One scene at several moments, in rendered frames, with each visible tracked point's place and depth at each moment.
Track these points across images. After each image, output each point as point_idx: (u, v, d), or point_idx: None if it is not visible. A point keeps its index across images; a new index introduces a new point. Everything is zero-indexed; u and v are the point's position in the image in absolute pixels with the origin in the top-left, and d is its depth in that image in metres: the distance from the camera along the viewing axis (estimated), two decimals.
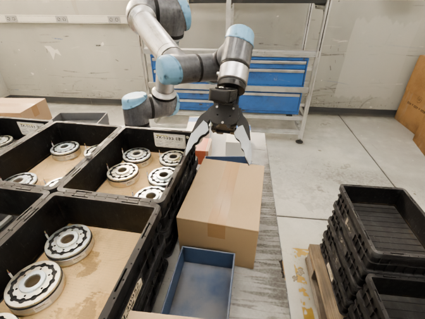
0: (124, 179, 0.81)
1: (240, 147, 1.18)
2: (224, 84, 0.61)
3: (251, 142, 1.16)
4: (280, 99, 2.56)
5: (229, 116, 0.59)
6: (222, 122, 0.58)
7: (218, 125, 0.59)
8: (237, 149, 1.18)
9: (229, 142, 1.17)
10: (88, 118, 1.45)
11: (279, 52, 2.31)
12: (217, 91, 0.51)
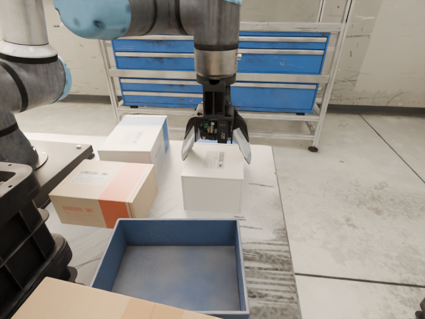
0: None
1: (215, 188, 0.49)
2: None
3: (243, 178, 0.47)
4: (289, 92, 1.87)
5: None
6: None
7: None
8: (210, 190, 0.49)
9: (188, 176, 0.48)
10: None
11: (288, 23, 1.62)
12: None
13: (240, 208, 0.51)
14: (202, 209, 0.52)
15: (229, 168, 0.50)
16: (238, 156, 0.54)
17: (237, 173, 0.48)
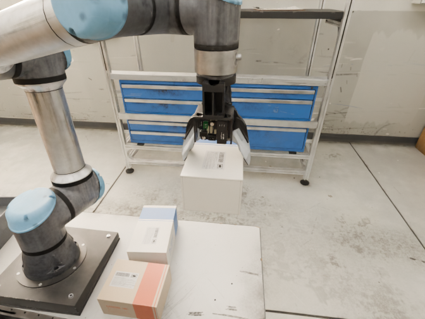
0: None
1: (214, 188, 0.49)
2: None
3: (242, 178, 0.47)
4: (282, 134, 2.06)
5: None
6: None
7: None
8: (209, 191, 0.49)
9: (188, 176, 0.48)
10: None
11: (279, 78, 1.81)
12: None
13: (239, 209, 0.51)
14: (201, 209, 0.52)
15: (229, 168, 0.50)
16: (238, 156, 0.54)
17: (236, 174, 0.48)
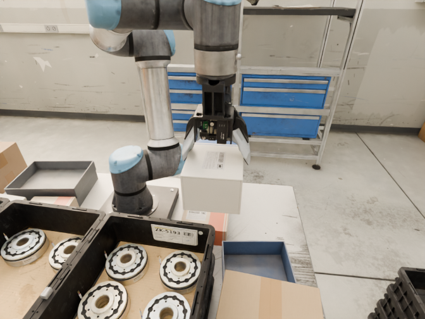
0: None
1: (214, 188, 0.49)
2: None
3: (242, 178, 0.47)
4: (296, 121, 2.26)
5: None
6: None
7: None
8: (209, 191, 0.49)
9: (188, 176, 0.48)
10: (69, 167, 1.15)
11: (296, 69, 2.01)
12: None
13: (239, 209, 0.51)
14: (201, 209, 0.52)
15: (229, 168, 0.50)
16: (238, 156, 0.54)
17: (236, 174, 0.48)
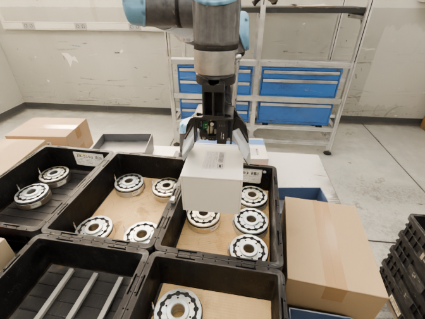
0: (210, 225, 0.74)
1: (214, 188, 0.49)
2: None
3: (242, 178, 0.47)
4: (310, 110, 2.48)
5: None
6: None
7: None
8: (209, 191, 0.49)
9: (188, 176, 0.48)
10: (131, 138, 1.38)
11: (312, 62, 2.23)
12: None
13: (239, 209, 0.51)
14: (201, 209, 0.52)
15: (229, 168, 0.50)
16: (238, 156, 0.54)
17: (236, 174, 0.48)
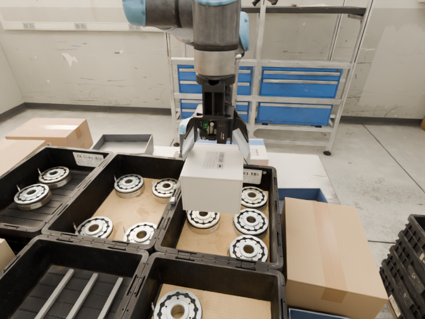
0: (210, 225, 0.74)
1: (214, 188, 0.49)
2: None
3: (242, 178, 0.47)
4: (310, 110, 2.48)
5: None
6: None
7: None
8: (209, 191, 0.49)
9: (188, 176, 0.48)
10: (131, 139, 1.38)
11: (312, 62, 2.23)
12: None
13: (239, 209, 0.51)
14: (201, 209, 0.52)
15: (229, 168, 0.50)
16: (238, 156, 0.54)
17: (236, 174, 0.48)
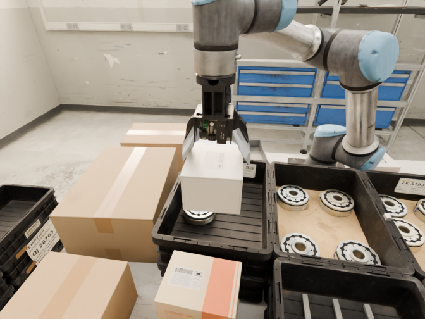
0: (422, 243, 0.68)
1: (214, 188, 0.49)
2: None
3: (242, 178, 0.47)
4: None
5: None
6: None
7: None
8: (209, 191, 0.49)
9: (188, 176, 0.48)
10: None
11: None
12: None
13: (239, 209, 0.51)
14: (201, 209, 0.52)
15: (229, 168, 0.50)
16: (238, 156, 0.54)
17: (236, 174, 0.48)
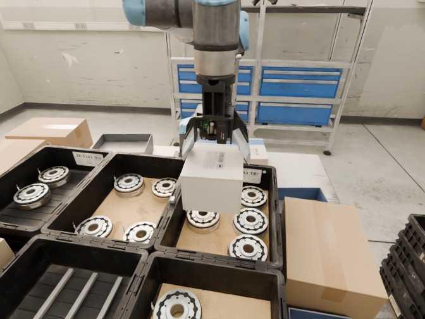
0: (209, 225, 0.74)
1: (214, 188, 0.49)
2: None
3: (242, 178, 0.47)
4: (310, 110, 2.48)
5: None
6: None
7: None
8: (209, 191, 0.49)
9: (188, 176, 0.48)
10: (131, 138, 1.38)
11: (312, 62, 2.23)
12: None
13: (239, 209, 0.51)
14: (201, 209, 0.52)
15: (229, 168, 0.50)
16: (238, 156, 0.54)
17: (236, 174, 0.48)
